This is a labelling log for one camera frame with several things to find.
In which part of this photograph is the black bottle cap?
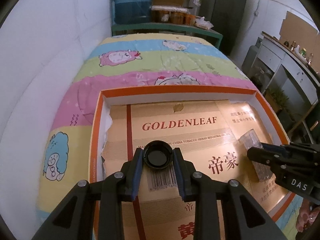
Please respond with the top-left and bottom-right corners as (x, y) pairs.
(143, 140), (173, 170)

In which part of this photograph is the person's right hand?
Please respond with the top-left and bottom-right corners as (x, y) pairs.
(296, 199), (319, 232)

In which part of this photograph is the grey kitchen counter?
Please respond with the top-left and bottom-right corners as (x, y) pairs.
(242, 32), (319, 144)

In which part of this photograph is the shallow cardboard tray box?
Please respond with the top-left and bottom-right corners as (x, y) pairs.
(89, 85), (295, 239)

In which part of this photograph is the colourful cartoon quilt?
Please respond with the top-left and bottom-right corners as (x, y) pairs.
(36, 34), (305, 239)

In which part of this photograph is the dark green refrigerator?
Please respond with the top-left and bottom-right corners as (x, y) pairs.
(199, 0), (247, 56)

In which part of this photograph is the green bench table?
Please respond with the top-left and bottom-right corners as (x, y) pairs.
(111, 22), (223, 49)

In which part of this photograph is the blue water jug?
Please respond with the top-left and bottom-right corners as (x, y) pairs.
(114, 0), (152, 24)

